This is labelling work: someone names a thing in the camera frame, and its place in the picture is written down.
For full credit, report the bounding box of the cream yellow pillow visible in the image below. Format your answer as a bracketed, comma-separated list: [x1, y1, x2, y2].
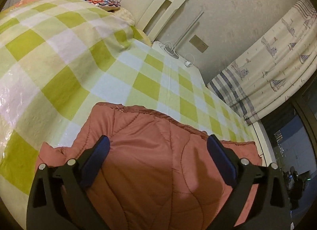
[112, 7, 153, 47]

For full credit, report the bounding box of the white bed frame edge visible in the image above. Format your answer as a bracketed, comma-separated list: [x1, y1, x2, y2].
[248, 120, 277, 167]

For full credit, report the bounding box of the white lamp with pole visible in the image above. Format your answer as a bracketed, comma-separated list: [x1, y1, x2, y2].
[162, 10, 205, 59]

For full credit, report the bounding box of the green checkered bed sheet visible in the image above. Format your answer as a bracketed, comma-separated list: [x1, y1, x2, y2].
[1, 0, 252, 228]

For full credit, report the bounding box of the white charger with cable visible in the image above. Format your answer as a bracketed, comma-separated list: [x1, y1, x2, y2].
[184, 53, 195, 68]

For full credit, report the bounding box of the beige wall socket plate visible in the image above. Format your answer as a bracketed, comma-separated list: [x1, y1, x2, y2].
[189, 35, 208, 53]

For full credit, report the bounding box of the white nightstand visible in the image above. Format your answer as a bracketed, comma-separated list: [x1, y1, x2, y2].
[152, 41, 205, 86]

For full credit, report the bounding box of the colourful patterned pillow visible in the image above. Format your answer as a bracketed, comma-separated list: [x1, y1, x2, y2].
[83, 0, 121, 12]

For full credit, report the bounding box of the cream curtain with stripes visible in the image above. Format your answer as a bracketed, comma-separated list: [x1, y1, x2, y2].
[207, 0, 316, 125]

